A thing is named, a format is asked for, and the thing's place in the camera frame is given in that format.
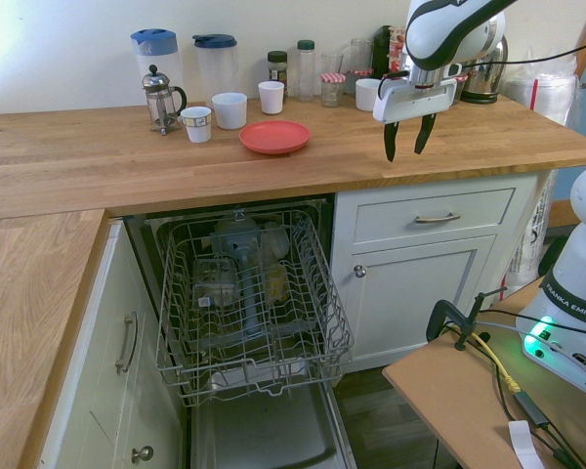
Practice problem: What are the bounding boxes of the black camera cable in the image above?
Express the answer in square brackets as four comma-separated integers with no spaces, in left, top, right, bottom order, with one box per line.
[377,33,586,102]

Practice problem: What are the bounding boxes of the white paper strip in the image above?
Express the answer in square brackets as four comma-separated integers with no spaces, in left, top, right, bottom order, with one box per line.
[507,420,544,469]

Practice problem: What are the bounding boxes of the white printed bag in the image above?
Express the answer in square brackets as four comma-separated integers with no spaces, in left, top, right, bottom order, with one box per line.
[504,169,559,295]

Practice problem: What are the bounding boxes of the grey wire dishwasher rack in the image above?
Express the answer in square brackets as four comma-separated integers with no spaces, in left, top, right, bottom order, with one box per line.
[155,208,356,408]

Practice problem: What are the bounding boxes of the clear plastic container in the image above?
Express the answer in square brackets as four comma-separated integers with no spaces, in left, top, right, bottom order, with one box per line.
[190,258,239,310]

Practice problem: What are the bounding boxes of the small glass jar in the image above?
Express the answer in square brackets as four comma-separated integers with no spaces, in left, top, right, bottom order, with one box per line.
[450,72,471,107]

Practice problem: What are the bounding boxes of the tall empty glass jar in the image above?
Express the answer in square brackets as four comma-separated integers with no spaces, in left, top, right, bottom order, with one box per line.
[349,37,374,72]

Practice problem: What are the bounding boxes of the white tapered cup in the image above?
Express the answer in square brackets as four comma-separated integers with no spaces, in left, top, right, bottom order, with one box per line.
[257,80,286,116]

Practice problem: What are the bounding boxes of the black cable adapter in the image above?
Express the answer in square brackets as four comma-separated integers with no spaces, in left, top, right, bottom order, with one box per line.
[512,390,552,430]

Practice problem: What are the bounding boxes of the clear glass tumbler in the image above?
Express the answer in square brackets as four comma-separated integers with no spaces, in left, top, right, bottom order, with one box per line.
[319,52,345,79]

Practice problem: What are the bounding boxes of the clear bottle with green lid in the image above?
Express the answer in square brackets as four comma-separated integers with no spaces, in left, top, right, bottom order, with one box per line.
[295,39,317,104]

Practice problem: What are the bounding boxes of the glass jar red checkered lid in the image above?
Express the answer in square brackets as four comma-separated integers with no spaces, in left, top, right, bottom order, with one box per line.
[343,68,375,95]
[320,71,348,108]

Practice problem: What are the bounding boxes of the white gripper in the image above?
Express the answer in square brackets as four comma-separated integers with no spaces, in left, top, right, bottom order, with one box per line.
[372,76,458,163]

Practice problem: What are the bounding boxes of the grey cable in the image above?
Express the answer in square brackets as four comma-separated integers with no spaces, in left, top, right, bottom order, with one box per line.
[477,320,536,337]

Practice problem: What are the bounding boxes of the pitcher with dark blue lid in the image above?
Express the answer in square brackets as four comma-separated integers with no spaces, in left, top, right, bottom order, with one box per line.
[191,33,239,107]

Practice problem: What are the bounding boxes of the stainless steel kettle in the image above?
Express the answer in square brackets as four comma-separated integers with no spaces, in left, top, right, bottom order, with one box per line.
[460,34,510,106]

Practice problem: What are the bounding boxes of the cream cabinet door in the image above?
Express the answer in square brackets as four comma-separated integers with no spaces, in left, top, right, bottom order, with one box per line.
[349,234,499,373]

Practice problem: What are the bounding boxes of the cream cabinet drawer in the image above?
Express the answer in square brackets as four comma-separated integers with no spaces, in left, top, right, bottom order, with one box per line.
[353,188,517,246]

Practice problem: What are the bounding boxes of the clear plastic bowl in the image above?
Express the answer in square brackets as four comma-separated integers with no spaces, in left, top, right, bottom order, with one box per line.
[260,221,292,261]

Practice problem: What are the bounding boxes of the glass French press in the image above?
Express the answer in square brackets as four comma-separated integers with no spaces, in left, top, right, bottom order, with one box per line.
[141,64,188,137]

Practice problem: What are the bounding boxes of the wide white ceramic mug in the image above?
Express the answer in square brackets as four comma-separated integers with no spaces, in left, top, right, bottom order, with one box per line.
[211,91,249,131]

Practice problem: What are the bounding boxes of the red plastic plate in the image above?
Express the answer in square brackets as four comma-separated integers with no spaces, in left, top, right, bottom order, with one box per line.
[238,119,313,156]

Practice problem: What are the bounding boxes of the metal drawer handle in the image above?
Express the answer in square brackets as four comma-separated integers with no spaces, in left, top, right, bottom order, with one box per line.
[414,211,462,225]

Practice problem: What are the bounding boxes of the black C-clamp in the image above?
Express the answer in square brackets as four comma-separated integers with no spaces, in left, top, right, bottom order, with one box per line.
[426,286,509,353]

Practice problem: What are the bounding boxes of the yellowish drinking glass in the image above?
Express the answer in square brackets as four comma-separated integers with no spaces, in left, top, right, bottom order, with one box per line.
[265,263,290,305]

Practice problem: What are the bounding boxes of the small patterned white cup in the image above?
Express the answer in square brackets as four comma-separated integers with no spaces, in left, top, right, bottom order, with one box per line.
[180,106,213,145]

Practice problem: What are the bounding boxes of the red and white carton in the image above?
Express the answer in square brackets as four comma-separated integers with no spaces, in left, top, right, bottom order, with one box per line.
[389,25,408,75]

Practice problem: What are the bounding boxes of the coffee jar with dark lid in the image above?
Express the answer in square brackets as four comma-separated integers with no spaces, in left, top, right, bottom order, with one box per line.
[266,50,289,97]

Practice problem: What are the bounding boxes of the yellow cable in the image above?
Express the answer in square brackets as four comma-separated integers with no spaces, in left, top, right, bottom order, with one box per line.
[470,330,524,395]

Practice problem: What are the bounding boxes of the clear plastic bag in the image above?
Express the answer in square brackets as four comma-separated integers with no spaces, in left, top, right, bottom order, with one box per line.
[499,57,581,129]

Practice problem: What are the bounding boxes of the cream corner cabinet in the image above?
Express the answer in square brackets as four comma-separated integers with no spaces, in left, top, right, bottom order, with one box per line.
[39,218,192,469]

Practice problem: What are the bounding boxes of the pitcher with light blue lid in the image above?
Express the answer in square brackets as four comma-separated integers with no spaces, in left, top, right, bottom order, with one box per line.
[129,28,184,107]

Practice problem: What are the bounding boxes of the steel dishwasher door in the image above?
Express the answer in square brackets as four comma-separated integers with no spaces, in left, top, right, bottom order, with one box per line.
[188,378,356,469]

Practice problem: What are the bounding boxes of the metal bar cabinet handle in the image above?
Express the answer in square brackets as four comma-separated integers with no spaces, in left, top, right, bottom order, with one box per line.
[114,312,140,376]

